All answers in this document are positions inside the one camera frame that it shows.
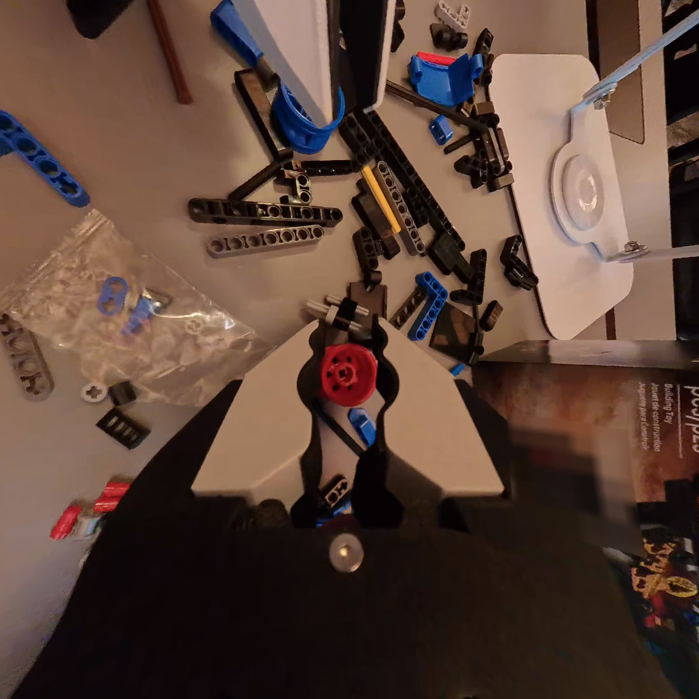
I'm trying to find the red short pin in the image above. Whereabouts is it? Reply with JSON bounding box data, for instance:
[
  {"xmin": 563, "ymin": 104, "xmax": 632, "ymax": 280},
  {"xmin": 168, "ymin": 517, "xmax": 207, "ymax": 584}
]
[{"xmin": 93, "ymin": 481, "xmax": 132, "ymax": 512}]

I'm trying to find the blue and red panel piece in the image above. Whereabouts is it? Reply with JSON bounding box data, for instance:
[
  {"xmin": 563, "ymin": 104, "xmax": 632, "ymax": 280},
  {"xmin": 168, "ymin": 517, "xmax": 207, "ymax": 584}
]
[{"xmin": 407, "ymin": 52, "xmax": 484, "ymax": 107}]

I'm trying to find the pile of large black beams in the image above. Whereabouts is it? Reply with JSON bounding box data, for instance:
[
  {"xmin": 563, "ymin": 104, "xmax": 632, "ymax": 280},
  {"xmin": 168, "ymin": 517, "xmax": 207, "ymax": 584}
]
[{"xmin": 188, "ymin": 0, "xmax": 541, "ymax": 367}]

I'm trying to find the grey pin assembly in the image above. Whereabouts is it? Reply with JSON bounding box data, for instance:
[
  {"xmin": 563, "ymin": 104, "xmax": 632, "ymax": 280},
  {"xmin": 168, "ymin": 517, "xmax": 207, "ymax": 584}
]
[{"xmin": 305, "ymin": 295, "xmax": 379, "ymax": 332}]

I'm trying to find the blue wheel hub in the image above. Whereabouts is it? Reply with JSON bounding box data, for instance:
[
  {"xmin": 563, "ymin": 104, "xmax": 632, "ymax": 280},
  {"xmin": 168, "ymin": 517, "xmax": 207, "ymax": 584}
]
[{"xmin": 271, "ymin": 82, "xmax": 346, "ymax": 154}]

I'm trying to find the blue curved panel piece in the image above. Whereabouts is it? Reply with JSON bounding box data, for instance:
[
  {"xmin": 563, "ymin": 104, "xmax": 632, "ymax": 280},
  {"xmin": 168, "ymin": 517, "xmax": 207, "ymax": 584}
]
[{"xmin": 348, "ymin": 408, "xmax": 378, "ymax": 446}]

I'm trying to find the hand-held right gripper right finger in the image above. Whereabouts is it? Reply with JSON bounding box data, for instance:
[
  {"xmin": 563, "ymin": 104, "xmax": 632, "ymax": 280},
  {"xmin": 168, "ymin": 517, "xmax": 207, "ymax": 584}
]
[{"xmin": 349, "ymin": 316, "xmax": 507, "ymax": 529}]

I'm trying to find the light grey angled beam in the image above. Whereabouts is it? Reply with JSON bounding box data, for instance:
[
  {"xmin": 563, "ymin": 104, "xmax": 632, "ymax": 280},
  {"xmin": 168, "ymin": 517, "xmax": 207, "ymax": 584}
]
[{"xmin": 435, "ymin": 0, "xmax": 471, "ymax": 28}]

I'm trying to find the blue flat panel piece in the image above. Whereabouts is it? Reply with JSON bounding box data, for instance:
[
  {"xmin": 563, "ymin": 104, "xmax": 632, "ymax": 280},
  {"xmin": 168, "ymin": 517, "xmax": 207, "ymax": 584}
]
[{"xmin": 210, "ymin": 0, "xmax": 265, "ymax": 66}]

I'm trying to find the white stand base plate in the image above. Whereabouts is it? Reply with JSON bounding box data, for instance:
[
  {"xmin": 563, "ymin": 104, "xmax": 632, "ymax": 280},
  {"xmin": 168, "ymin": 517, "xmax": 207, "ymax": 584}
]
[{"xmin": 489, "ymin": 54, "xmax": 634, "ymax": 340}]

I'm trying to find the black grille tile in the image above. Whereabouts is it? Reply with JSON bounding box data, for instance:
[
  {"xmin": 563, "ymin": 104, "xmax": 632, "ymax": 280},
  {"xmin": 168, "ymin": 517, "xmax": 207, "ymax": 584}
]
[{"xmin": 97, "ymin": 407, "xmax": 151, "ymax": 450}]

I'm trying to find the blue angled beam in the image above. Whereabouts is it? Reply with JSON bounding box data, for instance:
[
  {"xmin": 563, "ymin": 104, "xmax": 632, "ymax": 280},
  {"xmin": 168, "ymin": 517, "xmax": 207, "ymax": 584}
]
[{"xmin": 407, "ymin": 272, "xmax": 449, "ymax": 340}]

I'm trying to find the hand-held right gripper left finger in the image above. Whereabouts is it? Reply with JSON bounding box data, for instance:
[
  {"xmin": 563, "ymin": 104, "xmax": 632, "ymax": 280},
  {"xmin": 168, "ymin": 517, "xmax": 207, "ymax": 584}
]
[{"xmin": 190, "ymin": 319, "xmax": 328, "ymax": 528}]

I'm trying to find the clear plastic bag with parts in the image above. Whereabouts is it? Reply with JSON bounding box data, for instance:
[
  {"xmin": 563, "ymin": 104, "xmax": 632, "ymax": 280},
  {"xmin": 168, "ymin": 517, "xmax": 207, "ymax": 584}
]
[{"xmin": 0, "ymin": 210, "xmax": 274, "ymax": 407}]

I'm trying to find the dark brown long axle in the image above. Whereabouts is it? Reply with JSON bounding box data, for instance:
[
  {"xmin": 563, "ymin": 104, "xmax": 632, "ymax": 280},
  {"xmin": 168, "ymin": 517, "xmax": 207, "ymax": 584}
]
[{"xmin": 147, "ymin": 0, "xmax": 193, "ymax": 104}]

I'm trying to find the blue long beam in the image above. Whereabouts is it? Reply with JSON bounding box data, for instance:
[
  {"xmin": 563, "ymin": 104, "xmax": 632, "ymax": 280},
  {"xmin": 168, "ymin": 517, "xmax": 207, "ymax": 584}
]
[{"xmin": 0, "ymin": 109, "xmax": 91, "ymax": 208}]

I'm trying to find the white round object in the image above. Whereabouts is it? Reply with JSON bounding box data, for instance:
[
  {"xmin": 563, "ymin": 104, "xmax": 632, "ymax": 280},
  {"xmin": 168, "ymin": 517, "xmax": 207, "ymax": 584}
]
[{"xmin": 550, "ymin": 22, "xmax": 678, "ymax": 263}]

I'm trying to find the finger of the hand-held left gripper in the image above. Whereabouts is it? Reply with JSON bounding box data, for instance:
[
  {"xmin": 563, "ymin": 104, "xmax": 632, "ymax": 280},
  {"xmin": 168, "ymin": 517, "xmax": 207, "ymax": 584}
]
[
  {"xmin": 251, "ymin": 0, "xmax": 335, "ymax": 126},
  {"xmin": 339, "ymin": 0, "xmax": 398, "ymax": 108}
]

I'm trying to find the red wheel hub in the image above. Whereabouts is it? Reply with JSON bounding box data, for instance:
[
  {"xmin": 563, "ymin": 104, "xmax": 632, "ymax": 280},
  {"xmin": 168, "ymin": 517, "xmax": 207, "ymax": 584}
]
[{"xmin": 319, "ymin": 344, "xmax": 378, "ymax": 407}]

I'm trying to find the short yellow axle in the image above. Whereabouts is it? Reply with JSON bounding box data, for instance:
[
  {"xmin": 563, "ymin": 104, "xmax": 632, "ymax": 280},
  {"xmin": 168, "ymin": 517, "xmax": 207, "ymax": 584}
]
[{"xmin": 362, "ymin": 166, "xmax": 402, "ymax": 234}]

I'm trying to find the dark grey thin beam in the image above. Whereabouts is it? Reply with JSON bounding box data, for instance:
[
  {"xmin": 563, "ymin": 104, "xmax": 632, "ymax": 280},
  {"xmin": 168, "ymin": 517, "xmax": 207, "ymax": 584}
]
[{"xmin": 0, "ymin": 311, "xmax": 55, "ymax": 402}]

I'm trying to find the long black axle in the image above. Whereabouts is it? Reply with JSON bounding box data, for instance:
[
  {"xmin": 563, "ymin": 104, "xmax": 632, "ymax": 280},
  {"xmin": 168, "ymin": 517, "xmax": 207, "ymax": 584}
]
[{"xmin": 311, "ymin": 401, "xmax": 364, "ymax": 455}]

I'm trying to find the grey long beam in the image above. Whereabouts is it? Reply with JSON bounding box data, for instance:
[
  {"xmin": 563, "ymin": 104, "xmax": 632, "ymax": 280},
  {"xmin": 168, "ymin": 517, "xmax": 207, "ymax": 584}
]
[{"xmin": 206, "ymin": 224, "xmax": 325, "ymax": 258}]

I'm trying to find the red pin with grey bush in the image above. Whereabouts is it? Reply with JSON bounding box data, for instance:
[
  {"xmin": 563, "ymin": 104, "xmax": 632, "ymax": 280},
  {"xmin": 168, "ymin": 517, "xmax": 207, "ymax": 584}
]
[{"xmin": 50, "ymin": 505, "xmax": 104, "ymax": 541}]

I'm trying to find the toy truck box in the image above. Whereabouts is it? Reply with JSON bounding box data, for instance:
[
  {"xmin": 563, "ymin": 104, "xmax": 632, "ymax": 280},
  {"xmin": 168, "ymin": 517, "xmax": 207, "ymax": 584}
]
[{"xmin": 472, "ymin": 340, "xmax": 699, "ymax": 699}]

